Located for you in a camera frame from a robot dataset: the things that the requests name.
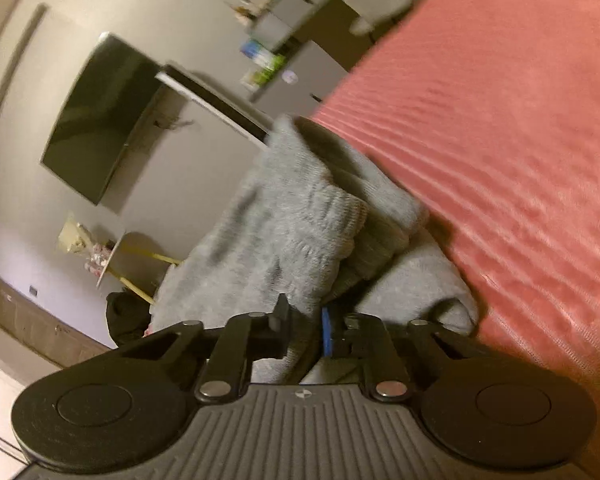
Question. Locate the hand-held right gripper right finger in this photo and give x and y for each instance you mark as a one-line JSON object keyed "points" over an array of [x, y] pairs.
{"points": [[326, 336]]}

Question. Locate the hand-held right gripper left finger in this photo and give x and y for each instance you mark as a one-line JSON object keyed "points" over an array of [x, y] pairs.
{"points": [[281, 312]]}

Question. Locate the grey pants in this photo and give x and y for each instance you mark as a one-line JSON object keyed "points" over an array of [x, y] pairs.
{"points": [[290, 225]]}

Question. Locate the dark cloth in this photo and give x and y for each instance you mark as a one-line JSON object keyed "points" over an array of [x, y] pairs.
{"points": [[127, 320]]}

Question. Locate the round table with yellow legs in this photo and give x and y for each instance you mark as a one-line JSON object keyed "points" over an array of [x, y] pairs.
{"points": [[111, 260]]}

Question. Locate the blue green box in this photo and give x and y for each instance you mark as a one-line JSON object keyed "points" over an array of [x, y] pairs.
{"points": [[261, 60]]}

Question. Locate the grey drawer cabinet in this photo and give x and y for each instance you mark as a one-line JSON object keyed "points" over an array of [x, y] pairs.
{"points": [[300, 55]]}

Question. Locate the pink ribbed blanket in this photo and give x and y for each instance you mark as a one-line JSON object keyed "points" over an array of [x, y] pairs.
{"points": [[505, 135]]}

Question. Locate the white wall shelf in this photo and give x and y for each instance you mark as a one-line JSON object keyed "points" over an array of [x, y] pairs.
{"points": [[215, 105]]}

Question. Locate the white wall socket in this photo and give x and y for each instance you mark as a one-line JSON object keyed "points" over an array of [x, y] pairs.
{"points": [[33, 290]]}

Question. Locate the black wall television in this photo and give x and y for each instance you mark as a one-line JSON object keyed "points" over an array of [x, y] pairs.
{"points": [[100, 115]]}

